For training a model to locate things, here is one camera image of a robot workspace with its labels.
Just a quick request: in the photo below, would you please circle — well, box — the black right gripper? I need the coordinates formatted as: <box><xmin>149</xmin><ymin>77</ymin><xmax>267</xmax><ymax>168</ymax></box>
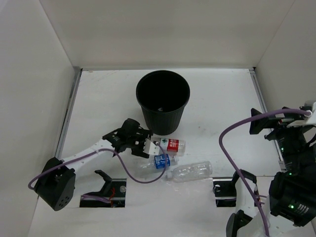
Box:
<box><xmin>250</xmin><ymin>106</ymin><xmax>316</xmax><ymax>174</ymax></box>

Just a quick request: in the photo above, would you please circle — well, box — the red label clear bottle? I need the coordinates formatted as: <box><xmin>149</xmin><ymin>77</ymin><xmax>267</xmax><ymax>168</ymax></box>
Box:
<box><xmin>151</xmin><ymin>137</ymin><xmax>186</xmax><ymax>157</ymax></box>

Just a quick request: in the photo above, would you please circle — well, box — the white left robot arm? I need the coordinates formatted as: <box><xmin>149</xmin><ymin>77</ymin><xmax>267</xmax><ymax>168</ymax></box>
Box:
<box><xmin>28</xmin><ymin>118</ymin><xmax>159</xmax><ymax>211</ymax></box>

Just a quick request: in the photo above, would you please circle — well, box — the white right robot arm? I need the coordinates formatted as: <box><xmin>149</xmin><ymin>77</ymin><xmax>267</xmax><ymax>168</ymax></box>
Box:
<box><xmin>226</xmin><ymin>103</ymin><xmax>316</xmax><ymax>237</ymax></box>

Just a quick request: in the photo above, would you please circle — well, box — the black plastic waste bin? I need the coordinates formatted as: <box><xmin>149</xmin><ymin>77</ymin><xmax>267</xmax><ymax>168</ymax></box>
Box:
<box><xmin>136</xmin><ymin>70</ymin><xmax>191</xmax><ymax>136</ymax></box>

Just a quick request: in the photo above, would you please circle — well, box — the blue label clear bottle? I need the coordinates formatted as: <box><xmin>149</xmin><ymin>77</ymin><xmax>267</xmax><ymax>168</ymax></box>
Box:
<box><xmin>134</xmin><ymin>154</ymin><xmax>179</xmax><ymax>178</ymax></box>

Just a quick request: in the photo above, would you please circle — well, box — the clear unlabelled plastic bottle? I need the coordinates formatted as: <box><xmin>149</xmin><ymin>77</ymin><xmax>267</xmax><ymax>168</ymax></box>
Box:
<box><xmin>166</xmin><ymin>161</ymin><xmax>213</xmax><ymax>183</ymax></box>

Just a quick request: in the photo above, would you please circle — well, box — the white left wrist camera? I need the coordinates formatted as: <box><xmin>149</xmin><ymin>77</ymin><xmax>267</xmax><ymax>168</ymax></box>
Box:
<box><xmin>143</xmin><ymin>139</ymin><xmax>160</xmax><ymax>156</ymax></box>

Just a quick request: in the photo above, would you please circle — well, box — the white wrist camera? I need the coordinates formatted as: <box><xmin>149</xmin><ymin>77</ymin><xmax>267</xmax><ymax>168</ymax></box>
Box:
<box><xmin>143</xmin><ymin>139</ymin><xmax>160</xmax><ymax>156</ymax></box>
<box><xmin>287</xmin><ymin>100</ymin><xmax>316</xmax><ymax>127</ymax></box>

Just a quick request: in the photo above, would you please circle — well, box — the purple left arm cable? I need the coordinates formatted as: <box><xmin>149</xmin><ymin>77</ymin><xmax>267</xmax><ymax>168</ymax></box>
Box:
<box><xmin>28</xmin><ymin>142</ymin><xmax>171</xmax><ymax>205</ymax></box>

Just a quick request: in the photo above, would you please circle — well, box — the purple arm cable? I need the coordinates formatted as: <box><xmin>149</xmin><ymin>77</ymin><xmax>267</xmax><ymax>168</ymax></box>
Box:
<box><xmin>28</xmin><ymin>142</ymin><xmax>171</xmax><ymax>205</ymax></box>
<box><xmin>219</xmin><ymin>109</ymin><xmax>312</xmax><ymax>237</ymax></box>

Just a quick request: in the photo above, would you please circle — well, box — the right aluminium table rail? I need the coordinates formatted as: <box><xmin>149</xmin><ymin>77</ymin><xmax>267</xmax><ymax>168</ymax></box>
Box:
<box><xmin>249</xmin><ymin>68</ymin><xmax>285</xmax><ymax>172</ymax></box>

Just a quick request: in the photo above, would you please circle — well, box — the aluminium table rail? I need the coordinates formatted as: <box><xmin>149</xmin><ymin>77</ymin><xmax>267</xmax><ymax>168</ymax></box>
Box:
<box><xmin>249</xmin><ymin>68</ymin><xmax>285</xmax><ymax>172</ymax></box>
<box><xmin>54</xmin><ymin>67</ymin><xmax>82</xmax><ymax>158</ymax></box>

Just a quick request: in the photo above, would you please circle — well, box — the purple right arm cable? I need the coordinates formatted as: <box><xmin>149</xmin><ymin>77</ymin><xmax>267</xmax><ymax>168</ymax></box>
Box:
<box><xmin>219</xmin><ymin>109</ymin><xmax>312</xmax><ymax>237</ymax></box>

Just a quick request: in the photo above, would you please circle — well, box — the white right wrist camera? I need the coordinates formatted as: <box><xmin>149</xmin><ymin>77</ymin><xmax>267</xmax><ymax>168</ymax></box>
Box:
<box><xmin>287</xmin><ymin>100</ymin><xmax>316</xmax><ymax>127</ymax></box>

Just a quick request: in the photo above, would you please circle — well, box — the left aluminium table rail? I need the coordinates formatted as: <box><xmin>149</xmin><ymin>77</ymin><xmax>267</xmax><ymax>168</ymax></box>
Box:
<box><xmin>54</xmin><ymin>67</ymin><xmax>82</xmax><ymax>158</ymax></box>

